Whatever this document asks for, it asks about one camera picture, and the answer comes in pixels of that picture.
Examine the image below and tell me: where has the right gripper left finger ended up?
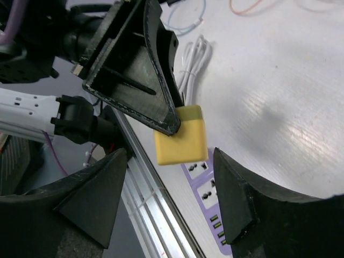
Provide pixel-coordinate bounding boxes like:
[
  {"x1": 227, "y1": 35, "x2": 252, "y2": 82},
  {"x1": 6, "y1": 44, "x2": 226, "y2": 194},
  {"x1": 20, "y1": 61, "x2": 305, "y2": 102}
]
[{"x1": 1, "y1": 149, "x2": 127, "y2": 257}]

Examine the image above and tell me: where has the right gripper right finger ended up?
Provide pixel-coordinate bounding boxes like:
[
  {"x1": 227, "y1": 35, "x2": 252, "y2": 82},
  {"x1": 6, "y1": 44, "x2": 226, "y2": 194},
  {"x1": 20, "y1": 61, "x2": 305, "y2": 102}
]
[{"x1": 213, "y1": 148, "x2": 343, "y2": 257}]

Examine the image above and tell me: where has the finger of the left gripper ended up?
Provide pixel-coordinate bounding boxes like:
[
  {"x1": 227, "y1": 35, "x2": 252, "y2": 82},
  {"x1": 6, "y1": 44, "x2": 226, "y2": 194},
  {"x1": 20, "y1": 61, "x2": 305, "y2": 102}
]
[
  {"x1": 144, "y1": 1, "x2": 183, "y2": 118},
  {"x1": 82, "y1": 1, "x2": 181, "y2": 135}
]

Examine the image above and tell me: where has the purple power strip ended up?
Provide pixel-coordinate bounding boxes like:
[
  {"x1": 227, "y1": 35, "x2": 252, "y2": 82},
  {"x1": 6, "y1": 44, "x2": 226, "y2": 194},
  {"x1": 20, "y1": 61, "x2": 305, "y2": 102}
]
[{"x1": 181, "y1": 148, "x2": 233, "y2": 257}]

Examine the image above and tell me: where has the yellow plug adapter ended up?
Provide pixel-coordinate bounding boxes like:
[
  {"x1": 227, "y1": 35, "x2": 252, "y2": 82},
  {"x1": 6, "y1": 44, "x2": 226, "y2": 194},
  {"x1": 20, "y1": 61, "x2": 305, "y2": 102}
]
[{"x1": 154, "y1": 105, "x2": 208, "y2": 166}]

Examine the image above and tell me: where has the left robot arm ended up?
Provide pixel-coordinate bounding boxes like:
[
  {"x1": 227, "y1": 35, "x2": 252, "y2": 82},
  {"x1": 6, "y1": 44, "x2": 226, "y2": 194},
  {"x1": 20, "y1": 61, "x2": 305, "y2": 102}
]
[{"x1": 1, "y1": 1, "x2": 183, "y2": 136}]

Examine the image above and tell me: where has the white power strip cable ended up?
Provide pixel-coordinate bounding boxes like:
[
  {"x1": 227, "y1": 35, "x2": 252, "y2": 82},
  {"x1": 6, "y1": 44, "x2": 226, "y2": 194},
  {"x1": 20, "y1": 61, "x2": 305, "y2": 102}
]
[{"x1": 176, "y1": 34, "x2": 213, "y2": 106}]

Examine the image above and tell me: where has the aluminium front rail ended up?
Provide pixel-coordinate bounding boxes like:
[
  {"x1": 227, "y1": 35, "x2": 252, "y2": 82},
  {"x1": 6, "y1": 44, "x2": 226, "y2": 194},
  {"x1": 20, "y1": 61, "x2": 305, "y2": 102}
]
[{"x1": 114, "y1": 110, "x2": 205, "y2": 257}]

